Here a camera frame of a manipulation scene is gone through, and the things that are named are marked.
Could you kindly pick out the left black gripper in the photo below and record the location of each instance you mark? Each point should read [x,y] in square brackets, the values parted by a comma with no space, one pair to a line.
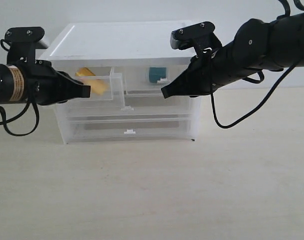
[49,86]

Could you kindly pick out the white plastic drawer cabinet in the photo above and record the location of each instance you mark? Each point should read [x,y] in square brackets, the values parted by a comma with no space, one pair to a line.
[116,45]

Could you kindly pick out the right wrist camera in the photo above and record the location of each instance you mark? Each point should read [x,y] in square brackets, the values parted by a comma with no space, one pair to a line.
[199,34]

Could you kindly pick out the yellow cheese wedge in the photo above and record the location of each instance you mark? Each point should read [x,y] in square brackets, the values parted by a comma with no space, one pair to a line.
[98,86]

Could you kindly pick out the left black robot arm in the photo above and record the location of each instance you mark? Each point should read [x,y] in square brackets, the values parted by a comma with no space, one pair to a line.
[13,85]

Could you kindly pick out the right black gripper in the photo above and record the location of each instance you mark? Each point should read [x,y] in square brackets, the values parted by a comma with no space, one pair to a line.
[208,71]

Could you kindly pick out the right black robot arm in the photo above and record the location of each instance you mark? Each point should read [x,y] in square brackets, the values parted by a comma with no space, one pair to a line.
[257,46]

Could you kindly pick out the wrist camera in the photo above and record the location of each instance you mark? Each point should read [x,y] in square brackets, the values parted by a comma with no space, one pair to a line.
[199,34]
[30,34]

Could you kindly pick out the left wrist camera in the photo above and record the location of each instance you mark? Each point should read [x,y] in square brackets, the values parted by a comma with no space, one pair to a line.
[30,34]

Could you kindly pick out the white bottle teal label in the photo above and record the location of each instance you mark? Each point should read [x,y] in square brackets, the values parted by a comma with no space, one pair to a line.
[157,74]

